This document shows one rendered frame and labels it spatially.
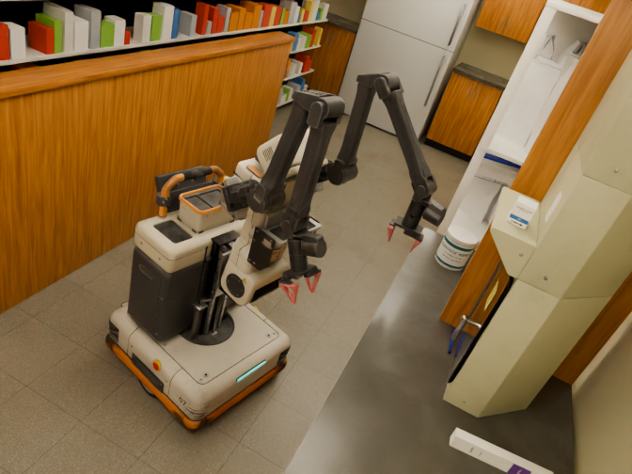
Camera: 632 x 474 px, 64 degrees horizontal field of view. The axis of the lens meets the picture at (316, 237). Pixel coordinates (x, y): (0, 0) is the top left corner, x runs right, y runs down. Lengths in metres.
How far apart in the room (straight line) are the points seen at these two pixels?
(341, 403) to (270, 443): 1.07
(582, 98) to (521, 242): 0.47
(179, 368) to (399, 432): 1.14
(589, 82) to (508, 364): 0.79
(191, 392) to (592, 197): 1.67
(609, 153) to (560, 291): 0.35
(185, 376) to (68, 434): 0.52
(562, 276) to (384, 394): 0.59
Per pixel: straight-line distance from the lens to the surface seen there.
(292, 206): 1.53
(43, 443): 2.45
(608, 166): 1.26
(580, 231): 1.31
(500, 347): 1.49
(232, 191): 1.69
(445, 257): 2.20
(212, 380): 2.29
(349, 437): 1.42
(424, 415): 1.56
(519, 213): 1.38
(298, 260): 1.59
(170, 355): 2.36
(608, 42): 1.59
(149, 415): 2.51
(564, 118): 1.61
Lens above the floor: 2.03
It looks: 32 degrees down
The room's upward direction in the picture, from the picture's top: 18 degrees clockwise
